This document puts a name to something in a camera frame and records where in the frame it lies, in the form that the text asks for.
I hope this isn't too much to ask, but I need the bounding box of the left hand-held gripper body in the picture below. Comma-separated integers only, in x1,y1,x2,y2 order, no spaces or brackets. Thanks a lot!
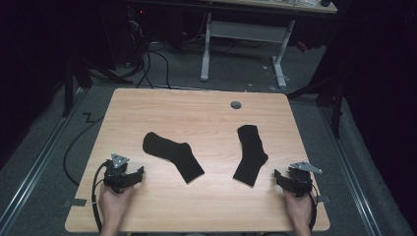
102,152,132,195

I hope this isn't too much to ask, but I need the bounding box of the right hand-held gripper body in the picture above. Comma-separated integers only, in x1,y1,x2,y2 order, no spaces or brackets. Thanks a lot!
286,160,324,199

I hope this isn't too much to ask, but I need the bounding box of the black sock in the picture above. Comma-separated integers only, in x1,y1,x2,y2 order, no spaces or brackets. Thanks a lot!
232,124,269,188
142,131,206,185

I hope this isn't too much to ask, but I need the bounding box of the person's right hand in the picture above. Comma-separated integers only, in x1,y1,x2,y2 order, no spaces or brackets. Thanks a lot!
282,189,315,228

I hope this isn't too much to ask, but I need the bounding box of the person's left hand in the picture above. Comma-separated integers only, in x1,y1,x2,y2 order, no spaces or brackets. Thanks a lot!
97,183,136,229

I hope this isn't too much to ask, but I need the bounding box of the black metal stand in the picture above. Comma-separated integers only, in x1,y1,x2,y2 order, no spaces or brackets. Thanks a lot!
287,74,346,140
61,58,94,119

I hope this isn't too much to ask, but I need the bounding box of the black curtain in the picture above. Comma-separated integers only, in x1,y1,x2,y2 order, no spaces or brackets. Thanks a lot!
0,0,72,168
340,0,417,230

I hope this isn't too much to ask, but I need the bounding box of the white-legged desk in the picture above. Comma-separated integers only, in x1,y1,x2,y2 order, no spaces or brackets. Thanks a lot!
200,0,338,90

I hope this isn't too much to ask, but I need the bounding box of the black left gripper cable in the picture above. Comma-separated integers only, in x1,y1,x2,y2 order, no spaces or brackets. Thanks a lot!
90,161,110,234

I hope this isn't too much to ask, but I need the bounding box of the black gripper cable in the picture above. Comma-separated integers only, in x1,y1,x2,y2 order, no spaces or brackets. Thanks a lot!
308,184,321,232
90,161,110,234

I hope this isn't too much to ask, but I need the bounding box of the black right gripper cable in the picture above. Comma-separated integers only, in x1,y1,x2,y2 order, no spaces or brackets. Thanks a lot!
308,184,321,232

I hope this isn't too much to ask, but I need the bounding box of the black floor cable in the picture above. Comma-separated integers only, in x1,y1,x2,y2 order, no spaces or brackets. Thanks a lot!
62,112,104,187

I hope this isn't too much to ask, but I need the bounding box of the metal floor rail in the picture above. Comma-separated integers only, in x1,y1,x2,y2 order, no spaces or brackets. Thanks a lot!
319,105,384,236
0,88,87,228

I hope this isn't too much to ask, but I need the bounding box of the bundle of black cables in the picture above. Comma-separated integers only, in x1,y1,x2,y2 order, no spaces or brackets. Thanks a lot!
114,13,173,90

